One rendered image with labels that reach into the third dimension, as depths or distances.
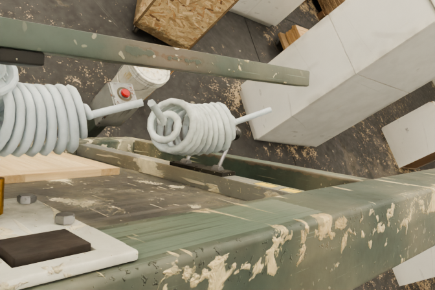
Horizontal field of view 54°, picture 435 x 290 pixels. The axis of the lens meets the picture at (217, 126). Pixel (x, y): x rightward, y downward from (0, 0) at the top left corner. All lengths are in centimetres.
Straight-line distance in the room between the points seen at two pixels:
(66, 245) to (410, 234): 51
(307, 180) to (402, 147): 479
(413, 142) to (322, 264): 541
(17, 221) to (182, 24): 310
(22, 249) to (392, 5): 306
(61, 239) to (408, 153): 565
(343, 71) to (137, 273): 304
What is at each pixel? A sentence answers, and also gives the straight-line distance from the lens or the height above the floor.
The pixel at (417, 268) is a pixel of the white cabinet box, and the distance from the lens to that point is 460.
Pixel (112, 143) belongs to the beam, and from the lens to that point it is 168.
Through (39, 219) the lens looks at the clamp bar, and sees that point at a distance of 38.
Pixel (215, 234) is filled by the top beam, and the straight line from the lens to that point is 38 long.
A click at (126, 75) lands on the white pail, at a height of 25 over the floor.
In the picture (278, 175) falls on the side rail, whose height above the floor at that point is 150.
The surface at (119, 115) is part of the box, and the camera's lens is 182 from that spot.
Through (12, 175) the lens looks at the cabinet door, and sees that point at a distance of 110.
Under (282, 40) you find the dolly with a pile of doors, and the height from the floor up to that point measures 13.
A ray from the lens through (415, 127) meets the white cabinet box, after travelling 587.
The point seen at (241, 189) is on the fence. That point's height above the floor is 156.
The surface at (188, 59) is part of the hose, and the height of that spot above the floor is 196.
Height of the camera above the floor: 219
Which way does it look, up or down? 39 degrees down
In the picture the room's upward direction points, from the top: 53 degrees clockwise
